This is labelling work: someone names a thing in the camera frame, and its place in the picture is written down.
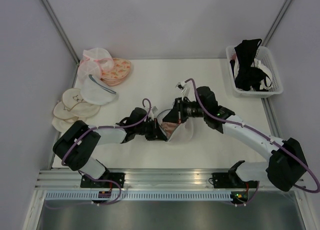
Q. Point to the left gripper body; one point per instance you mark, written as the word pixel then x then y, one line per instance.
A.
pixel 149 130

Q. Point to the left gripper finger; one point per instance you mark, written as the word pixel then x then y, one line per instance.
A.
pixel 160 136
pixel 158 127

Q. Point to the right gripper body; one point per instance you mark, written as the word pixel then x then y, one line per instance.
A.
pixel 187 110

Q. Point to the white mesh bag blue zipper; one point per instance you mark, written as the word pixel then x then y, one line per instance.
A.
pixel 183 133

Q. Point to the pink satin bra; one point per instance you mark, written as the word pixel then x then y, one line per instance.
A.
pixel 168 128

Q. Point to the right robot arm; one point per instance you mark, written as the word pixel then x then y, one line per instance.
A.
pixel 284 161

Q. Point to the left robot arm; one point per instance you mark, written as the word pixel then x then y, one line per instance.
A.
pixel 76 145

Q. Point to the orange patterned laundry bag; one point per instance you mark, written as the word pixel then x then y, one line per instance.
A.
pixel 121 69

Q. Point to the beige laundry bag middle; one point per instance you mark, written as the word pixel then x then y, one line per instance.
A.
pixel 80 110

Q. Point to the beige laundry bag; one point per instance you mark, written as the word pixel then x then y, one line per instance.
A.
pixel 80 110
pixel 71 98
pixel 62 125

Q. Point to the white mesh bag blue trim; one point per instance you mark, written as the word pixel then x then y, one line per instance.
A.
pixel 96 92

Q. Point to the black bra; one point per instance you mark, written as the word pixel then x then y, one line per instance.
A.
pixel 247 76

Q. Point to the white bra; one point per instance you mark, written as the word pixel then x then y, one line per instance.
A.
pixel 266 78

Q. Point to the beige laundry bag top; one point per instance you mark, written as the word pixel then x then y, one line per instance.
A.
pixel 71 98

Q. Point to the beige laundry bag bottom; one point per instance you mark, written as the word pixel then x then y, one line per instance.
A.
pixel 62 125

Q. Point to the pink trimmed mesh bag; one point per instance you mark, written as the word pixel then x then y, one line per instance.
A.
pixel 86 68

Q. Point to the pink mesh bag top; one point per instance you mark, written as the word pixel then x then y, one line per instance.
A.
pixel 98 54

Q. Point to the white plastic basket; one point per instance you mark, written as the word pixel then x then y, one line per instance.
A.
pixel 264 56

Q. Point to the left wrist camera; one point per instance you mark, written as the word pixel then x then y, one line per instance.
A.
pixel 154 109

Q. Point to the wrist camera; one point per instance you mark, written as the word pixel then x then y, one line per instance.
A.
pixel 154 109
pixel 184 88

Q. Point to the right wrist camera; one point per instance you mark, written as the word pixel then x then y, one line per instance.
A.
pixel 184 88

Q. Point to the white slotted cable duct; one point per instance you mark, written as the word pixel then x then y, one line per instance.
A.
pixel 134 195

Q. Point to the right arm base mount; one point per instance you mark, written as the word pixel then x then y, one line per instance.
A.
pixel 221 180

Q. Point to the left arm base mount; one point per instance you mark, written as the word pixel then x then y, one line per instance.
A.
pixel 112 180

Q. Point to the aluminium rail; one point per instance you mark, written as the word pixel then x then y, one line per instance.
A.
pixel 134 179

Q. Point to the left aluminium frame post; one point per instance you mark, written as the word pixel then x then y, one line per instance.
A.
pixel 54 19

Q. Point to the aluminium frame post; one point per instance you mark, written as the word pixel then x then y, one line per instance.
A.
pixel 54 19
pixel 278 19

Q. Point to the right aluminium frame post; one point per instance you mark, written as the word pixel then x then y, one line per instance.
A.
pixel 278 19

